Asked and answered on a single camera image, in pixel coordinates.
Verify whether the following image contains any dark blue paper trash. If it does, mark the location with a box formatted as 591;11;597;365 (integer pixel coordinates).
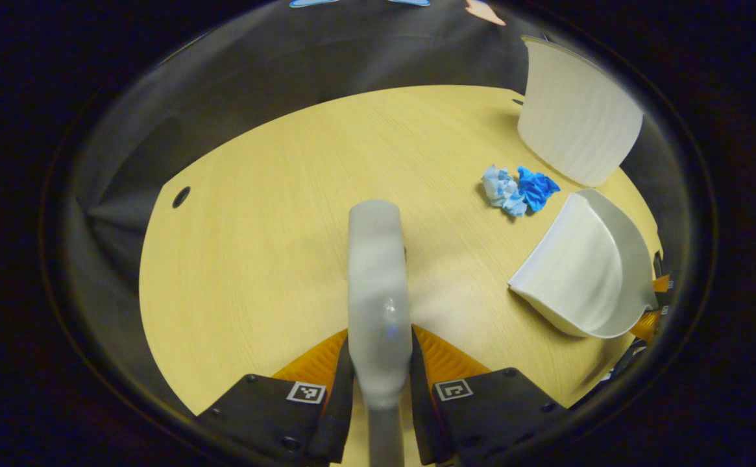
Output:
517;167;561;213

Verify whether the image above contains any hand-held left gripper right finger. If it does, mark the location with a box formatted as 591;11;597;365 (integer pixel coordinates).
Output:
409;324;570;466

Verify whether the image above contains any white ribbed garbage bin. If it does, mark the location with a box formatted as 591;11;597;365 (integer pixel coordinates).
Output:
517;36;644;187

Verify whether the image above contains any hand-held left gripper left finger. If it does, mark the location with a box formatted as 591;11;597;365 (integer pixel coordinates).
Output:
196;328;356;465

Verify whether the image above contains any light wooden desktop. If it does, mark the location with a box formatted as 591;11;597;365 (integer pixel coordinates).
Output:
139;84;664;467

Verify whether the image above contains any light blue paper trash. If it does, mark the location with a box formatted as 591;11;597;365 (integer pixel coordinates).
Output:
481;164;528;218

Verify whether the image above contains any white dustpan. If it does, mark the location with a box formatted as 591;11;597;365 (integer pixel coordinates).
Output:
507;188;659;339

